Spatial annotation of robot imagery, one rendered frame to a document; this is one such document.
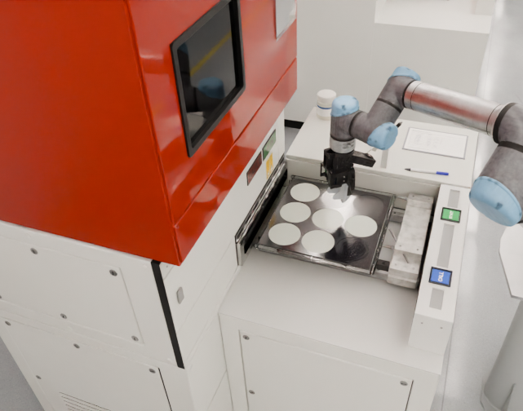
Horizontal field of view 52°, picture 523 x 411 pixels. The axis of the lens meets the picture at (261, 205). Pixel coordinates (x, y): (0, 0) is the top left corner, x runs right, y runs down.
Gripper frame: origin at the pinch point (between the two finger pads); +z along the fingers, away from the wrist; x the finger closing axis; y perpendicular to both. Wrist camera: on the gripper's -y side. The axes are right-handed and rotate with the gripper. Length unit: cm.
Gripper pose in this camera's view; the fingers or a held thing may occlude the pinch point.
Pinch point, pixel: (344, 198)
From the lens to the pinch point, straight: 171.2
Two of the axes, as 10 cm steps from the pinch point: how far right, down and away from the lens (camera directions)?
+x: 3.6, 5.9, -7.2
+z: 0.4, 7.6, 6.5
